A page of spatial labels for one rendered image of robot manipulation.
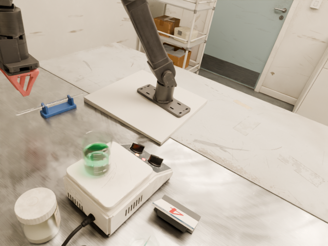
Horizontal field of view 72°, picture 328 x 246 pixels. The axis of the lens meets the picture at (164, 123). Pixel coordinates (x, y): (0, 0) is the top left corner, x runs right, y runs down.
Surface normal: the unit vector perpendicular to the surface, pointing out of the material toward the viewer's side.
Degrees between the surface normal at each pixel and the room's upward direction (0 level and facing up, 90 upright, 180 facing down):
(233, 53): 90
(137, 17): 101
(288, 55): 90
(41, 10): 90
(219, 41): 90
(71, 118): 0
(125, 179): 0
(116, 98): 2
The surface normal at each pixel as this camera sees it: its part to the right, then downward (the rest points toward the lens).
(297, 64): -0.55, 0.43
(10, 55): 0.73, 0.51
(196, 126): 0.14, -0.79
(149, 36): 0.33, 0.65
